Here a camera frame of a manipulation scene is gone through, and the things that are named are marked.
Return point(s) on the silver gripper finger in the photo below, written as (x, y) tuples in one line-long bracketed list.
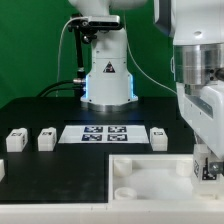
[(215, 167)]

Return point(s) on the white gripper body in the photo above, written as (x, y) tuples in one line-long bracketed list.
[(205, 114)]

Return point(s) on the white square tabletop tray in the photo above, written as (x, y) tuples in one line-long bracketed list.
[(159, 177)]

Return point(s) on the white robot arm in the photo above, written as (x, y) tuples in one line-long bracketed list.
[(197, 29)]

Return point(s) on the white L-shaped obstacle fence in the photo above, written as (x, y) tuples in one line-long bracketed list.
[(199, 211)]

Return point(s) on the white sheet with markers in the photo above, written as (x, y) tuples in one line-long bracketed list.
[(124, 134)]

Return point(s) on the black camera stand pole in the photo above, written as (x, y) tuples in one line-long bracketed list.
[(80, 63)]

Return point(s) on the black camera on stand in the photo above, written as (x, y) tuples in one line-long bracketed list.
[(110, 22)]

